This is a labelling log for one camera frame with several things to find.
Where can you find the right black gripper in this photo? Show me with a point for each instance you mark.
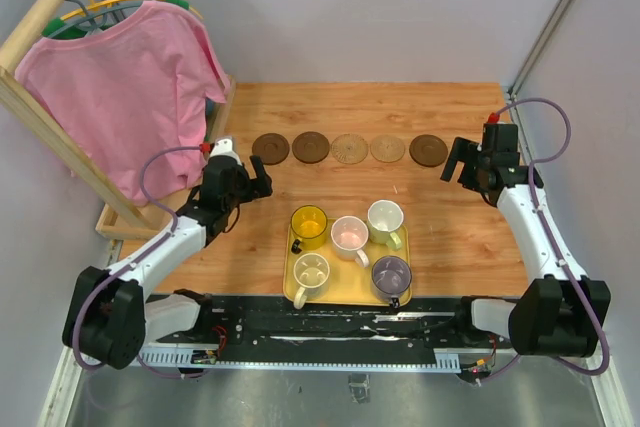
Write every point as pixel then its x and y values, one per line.
pixel 469 150

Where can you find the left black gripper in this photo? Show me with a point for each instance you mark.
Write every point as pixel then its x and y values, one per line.
pixel 260 174

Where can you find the dark brown coaster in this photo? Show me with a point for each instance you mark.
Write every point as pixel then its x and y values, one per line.
pixel 428 150
pixel 271 148

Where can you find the woven rattan coaster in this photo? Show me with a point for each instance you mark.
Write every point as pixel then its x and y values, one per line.
pixel 387 148
pixel 349 148

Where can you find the pale green mug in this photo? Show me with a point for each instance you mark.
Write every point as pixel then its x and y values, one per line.
pixel 384 219

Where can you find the purple mug black rim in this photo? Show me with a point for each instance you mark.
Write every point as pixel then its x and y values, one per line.
pixel 391 278

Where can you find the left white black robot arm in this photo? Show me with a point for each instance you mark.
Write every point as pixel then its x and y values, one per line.
pixel 109 318

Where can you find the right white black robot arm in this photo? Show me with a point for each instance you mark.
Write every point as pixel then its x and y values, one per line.
pixel 562 311

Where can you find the yellow mug black rim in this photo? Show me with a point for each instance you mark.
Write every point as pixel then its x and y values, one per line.
pixel 309 226

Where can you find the pink white mug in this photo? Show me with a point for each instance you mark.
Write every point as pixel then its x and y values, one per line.
pixel 349 236

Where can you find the cream mug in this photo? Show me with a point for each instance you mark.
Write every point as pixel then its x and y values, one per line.
pixel 311 274

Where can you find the yellow plastic tray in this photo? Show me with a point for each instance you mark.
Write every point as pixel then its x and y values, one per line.
pixel 349 284

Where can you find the wooden clothes rack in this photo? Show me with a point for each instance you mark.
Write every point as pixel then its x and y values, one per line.
pixel 120 219

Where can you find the pink t-shirt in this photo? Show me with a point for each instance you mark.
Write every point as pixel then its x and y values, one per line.
pixel 133 96

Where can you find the grey clothes hanger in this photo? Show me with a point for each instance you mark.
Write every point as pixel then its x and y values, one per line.
pixel 90 21

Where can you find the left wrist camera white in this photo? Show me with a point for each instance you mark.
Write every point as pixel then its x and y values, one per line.
pixel 225 146

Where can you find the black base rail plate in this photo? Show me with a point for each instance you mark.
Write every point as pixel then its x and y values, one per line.
pixel 270 329

